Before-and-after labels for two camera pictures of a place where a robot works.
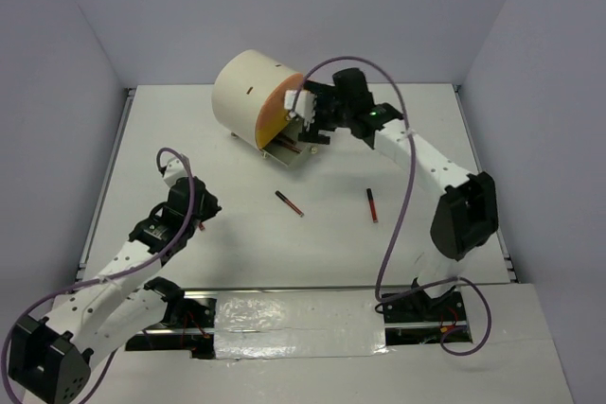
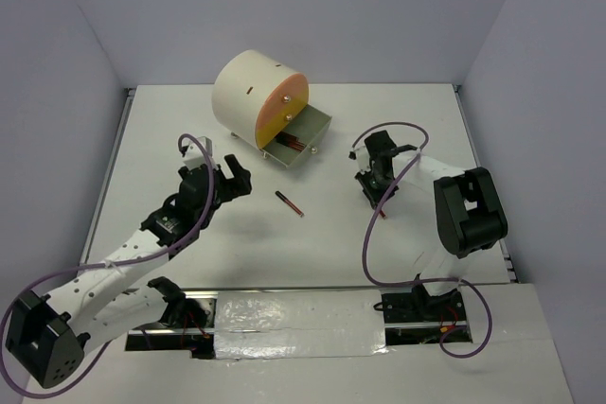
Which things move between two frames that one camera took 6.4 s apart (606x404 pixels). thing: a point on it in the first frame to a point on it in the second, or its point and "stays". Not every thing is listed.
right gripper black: x=325 y=93 to x=375 y=197
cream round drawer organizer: x=249 y=90 stays
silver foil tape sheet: x=298 y=324 stays
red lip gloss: x=289 y=203 stays
